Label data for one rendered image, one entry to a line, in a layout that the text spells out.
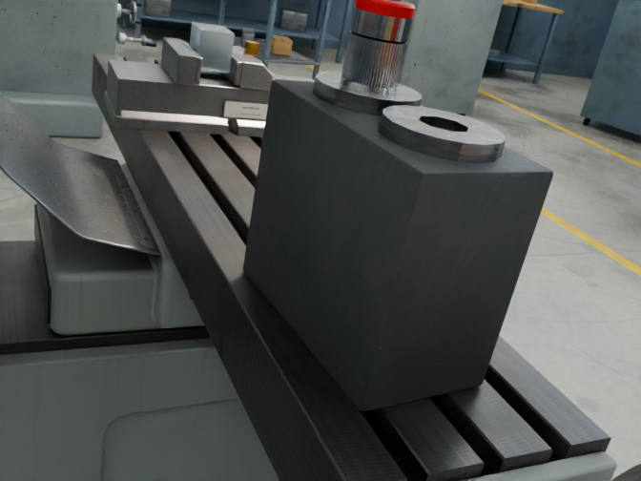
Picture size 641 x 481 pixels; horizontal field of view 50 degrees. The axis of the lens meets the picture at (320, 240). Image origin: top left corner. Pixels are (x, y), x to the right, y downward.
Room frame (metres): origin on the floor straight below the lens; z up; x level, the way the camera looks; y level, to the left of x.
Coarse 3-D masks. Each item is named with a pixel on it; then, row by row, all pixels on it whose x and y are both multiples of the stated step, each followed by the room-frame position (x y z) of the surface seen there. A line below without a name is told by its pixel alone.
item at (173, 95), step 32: (128, 64) 1.05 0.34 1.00; (160, 64) 1.10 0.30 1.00; (192, 64) 1.00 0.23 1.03; (128, 96) 0.96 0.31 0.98; (160, 96) 0.98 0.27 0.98; (192, 96) 1.00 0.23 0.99; (224, 96) 1.02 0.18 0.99; (256, 96) 1.05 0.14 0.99; (128, 128) 0.95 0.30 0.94; (160, 128) 0.97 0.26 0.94; (192, 128) 0.99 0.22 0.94; (224, 128) 1.01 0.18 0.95; (256, 128) 1.03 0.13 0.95
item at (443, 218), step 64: (320, 128) 0.51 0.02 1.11; (384, 128) 0.47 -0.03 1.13; (448, 128) 0.51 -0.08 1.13; (256, 192) 0.58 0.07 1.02; (320, 192) 0.50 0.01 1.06; (384, 192) 0.43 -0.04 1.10; (448, 192) 0.42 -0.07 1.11; (512, 192) 0.45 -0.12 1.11; (256, 256) 0.57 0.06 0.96; (320, 256) 0.48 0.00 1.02; (384, 256) 0.42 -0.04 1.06; (448, 256) 0.43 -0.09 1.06; (512, 256) 0.46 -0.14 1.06; (320, 320) 0.47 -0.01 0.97; (384, 320) 0.41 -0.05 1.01; (448, 320) 0.44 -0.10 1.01; (384, 384) 0.42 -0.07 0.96; (448, 384) 0.45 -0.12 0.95
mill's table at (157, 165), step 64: (192, 192) 0.76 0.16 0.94; (192, 256) 0.67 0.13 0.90; (256, 320) 0.51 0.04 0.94; (256, 384) 0.47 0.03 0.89; (320, 384) 0.43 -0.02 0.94; (512, 384) 0.49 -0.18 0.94; (320, 448) 0.37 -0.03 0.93; (384, 448) 0.38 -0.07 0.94; (448, 448) 0.39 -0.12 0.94; (512, 448) 0.40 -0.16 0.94; (576, 448) 0.42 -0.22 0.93
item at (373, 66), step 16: (368, 16) 0.55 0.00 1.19; (384, 16) 0.55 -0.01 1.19; (352, 32) 0.56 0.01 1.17; (368, 32) 0.55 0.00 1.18; (384, 32) 0.55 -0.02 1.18; (400, 32) 0.55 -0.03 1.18; (352, 48) 0.56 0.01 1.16; (368, 48) 0.55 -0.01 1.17; (384, 48) 0.55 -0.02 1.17; (400, 48) 0.56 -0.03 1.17; (352, 64) 0.56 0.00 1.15; (368, 64) 0.55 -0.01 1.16; (384, 64) 0.55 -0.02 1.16; (400, 64) 0.56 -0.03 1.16; (352, 80) 0.55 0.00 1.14; (368, 80) 0.55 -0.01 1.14; (384, 80) 0.55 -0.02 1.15
